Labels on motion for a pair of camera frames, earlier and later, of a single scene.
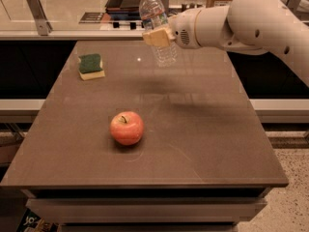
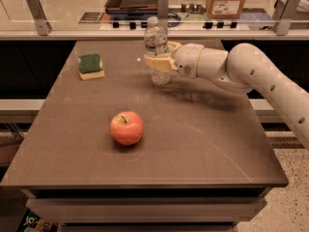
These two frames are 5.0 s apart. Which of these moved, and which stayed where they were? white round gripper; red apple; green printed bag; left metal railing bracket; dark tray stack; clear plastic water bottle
Moved: clear plastic water bottle; white round gripper
Stayed: left metal railing bracket; red apple; green printed bag; dark tray stack
